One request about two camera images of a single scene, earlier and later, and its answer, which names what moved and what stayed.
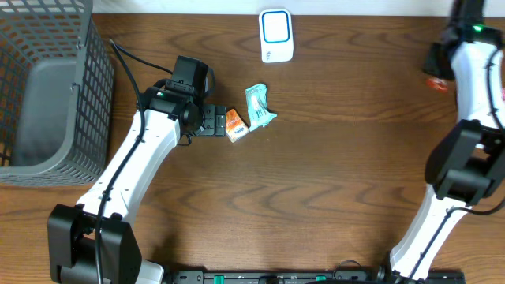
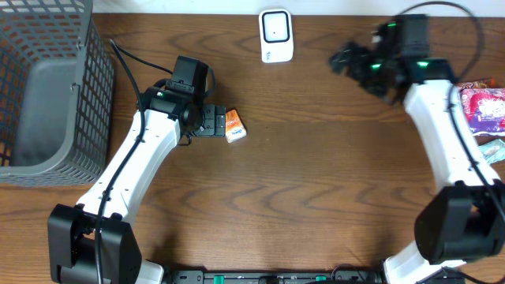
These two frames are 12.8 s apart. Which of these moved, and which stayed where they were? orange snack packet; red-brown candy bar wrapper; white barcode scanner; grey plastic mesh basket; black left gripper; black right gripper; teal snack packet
Moved: black right gripper; teal snack packet; red-brown candy bar wrapper
Stayed: white barcode scanner; grey plastic mesh basket; orange snack packet; black left gripper
